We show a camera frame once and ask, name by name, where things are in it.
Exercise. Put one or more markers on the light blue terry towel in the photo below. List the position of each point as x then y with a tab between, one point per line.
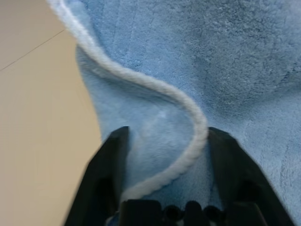
211	58

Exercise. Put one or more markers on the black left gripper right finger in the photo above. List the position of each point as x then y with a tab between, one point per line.
242	188

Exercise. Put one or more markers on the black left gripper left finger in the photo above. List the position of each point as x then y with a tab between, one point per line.
101	183

